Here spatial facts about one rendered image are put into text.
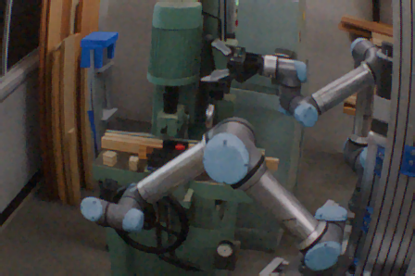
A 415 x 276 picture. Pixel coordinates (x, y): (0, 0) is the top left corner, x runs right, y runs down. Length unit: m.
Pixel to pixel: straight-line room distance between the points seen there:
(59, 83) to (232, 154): 2.21
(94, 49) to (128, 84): 1.98
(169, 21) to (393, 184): 1.00
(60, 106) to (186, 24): 1.65
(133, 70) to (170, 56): 2.75
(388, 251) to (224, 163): 0.77
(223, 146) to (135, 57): 3.40
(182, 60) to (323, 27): 2.42
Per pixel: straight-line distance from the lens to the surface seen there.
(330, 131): 5.08
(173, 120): 2.64
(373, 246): 2.31
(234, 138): 1.89
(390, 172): 2.17
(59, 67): 3.92
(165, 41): 2.52
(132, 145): 2.76
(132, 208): 2.11
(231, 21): 2.82
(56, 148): 4.05
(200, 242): 2.71
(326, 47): 4.88
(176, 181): 2.13
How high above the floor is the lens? 2.07
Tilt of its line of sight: 24 degrees down
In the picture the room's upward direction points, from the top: 3 degrees clockwise
